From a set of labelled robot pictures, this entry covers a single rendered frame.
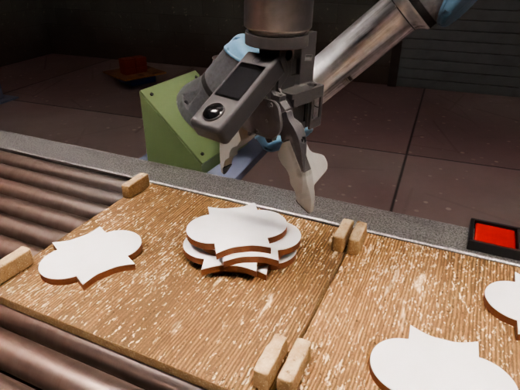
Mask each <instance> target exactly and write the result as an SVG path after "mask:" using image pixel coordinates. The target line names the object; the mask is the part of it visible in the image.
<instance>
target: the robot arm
mask: <svg viewBox="0 0 520 390"><path fill-rule="evenodd" d="M476 1H477V0H379V1H378V2H377V3H376V4H374V5H373V6H372V7H371V8H370V9H369V10H367V11H366V13H365V14H363V15H362V16H361V17H360V18H359V19H358V20H356V21H355V22H354V23H353V24H352V25H351V26H349V27H348V28H347V29H346V30H345V31H343V32H342V33H341V34H340V35H339V36H338V37H337V38H336V39H335V40H334V41H333V42H331V43H330V44H329V45H328V46H327V47H325V48H324V49H323V50H322V51H321V52H320V53H318V54H317V55H316V56H315V51H316V31H312V30H311V31H309V30H310V29H311V28H312V23H313V3H314V0H244V27H245V28H246V30H245V33H241V34H237V35H236V36H234V37H233V39H232V40H231V41H230V42H229V43H227V44H226V45H225V46H224V48H223V50H222V51H221V52H220V54H219V55H218V56H217V57H216V59H215V60H214V61H213V63H212V64H211V65H210V66H209V67H208V68H207V70H206V71H205V72H204V73H203V75H201V76H200V77H198V78H196V79H194V80H192V81H191V82H189V83H187V84H185V85H184V86H183V87H182V89H181V90H180V91H179V93H178V95H177V96H176V104H177V107H178V109H179V112H180V114H181V115H182V117H183V118H184V120H185V121H186V122H187V123H188V124H189V125H190V126H191V127H192V128H194V130H195V131H196V133H197V134H198V135H200V136H203V137H204V138H207V139H211V140H214V141H216V142H219V143H220V161H221V172H222V173H223V174H225V173H227V171H228V170H229V169H230V167H231V165H232V159H233V158H234V156H236V155H237V154H238V149H239V148H241V147H242V146H243V145H245V144H246V143H248V142H250V141H251V140H252V139H253V138H254V137H255V139H257V140H258V142H259V143H260V145H261V146H262V148H263V149H264V150H265V151H267V152H275V151H279V152H278V157H279V160H280V162H281V164H282V165H283V166H284V167H285V168H286V170H287V172H288V174H289V178H290V184H291V186H292V188H293V189H294V190H295V193H296V202H297V203H298V205H300V206H301V208H303V209H304V210H305V211H306V212H307V213H308V214H309V213H311V212H313V207H314V201H315V192H314V184H315V183H316V182H317V181H318V179H319V178H320V177H321V176H322V175H323V174H324V173H325V172H326V171H327V160H326V158H325V157H324V156H323V155H322V154H319V153H315V152H311V151H310V149H309V147H308V145H307V144H306V137H307V136H308V135H309V134H310V133H312V131H313V128H315V127H317V126H319V125H320V123H321V114H322V105H323V103H325V102H326V101H327V100H329V99H330V98H331V97H333V96H334V95H335V94H336V93H337V92H338V91H340V90H341V89H342V88H343V87H345V86H346V85H347V84H349V83H350V82H351V81H352V80H353V79H354V78H356V77H357V76H358V75H360V74H361V73H362V72H364V71H365V70H366V69H367V68H369V67H370V66H371V65H372V64H373V63H374V62H376V61H377V60H378V59H380V58H381V57H382V56H384V55H385V54H386V53H387V52H388V51H389V50H391V49H392V48H393V47H394V46H396V45H397V44H398V43H400V42H401V41H402V40H404V38H406V37H407V36H408V35H409V34H411V33H412V32H413V31H415V30H416V29H430V28H431V27H433V26H434V25H435V24H438V26H442V27H446V26H448V25H450V24H452V23H453V22H454V21H456V20H458V19H459V18H460V17H461V16H462V15H463V14H464V13H465V12H466V11H467V10H468V9H469V8H470V7H471V6H472V5H473V4H474V3H475V2H476Z"/></svg>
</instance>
